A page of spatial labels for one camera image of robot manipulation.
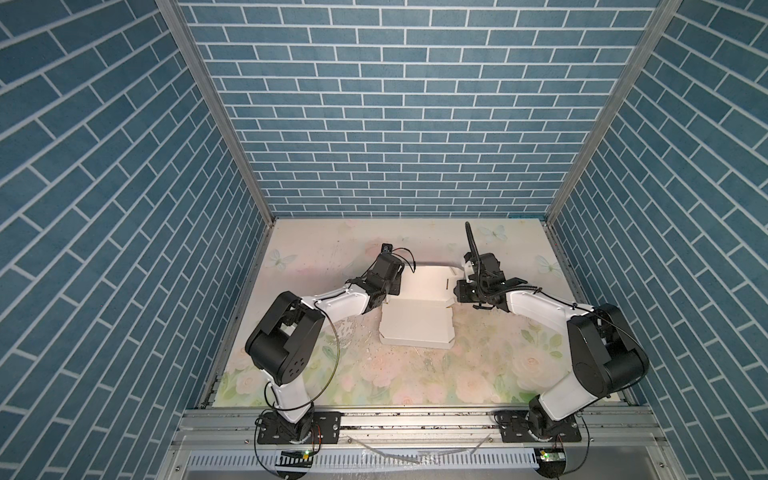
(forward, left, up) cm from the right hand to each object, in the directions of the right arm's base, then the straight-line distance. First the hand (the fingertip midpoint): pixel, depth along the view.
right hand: (454, 286), depth 94 cm
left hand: (+2, +20, +1) cm, 20 cm away
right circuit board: (-42, -24, -12) cm, 50 cm away
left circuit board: (-48, +39, -9) cm, 62 cm away
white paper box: (-9, +10, -4) cm, 14 cm away
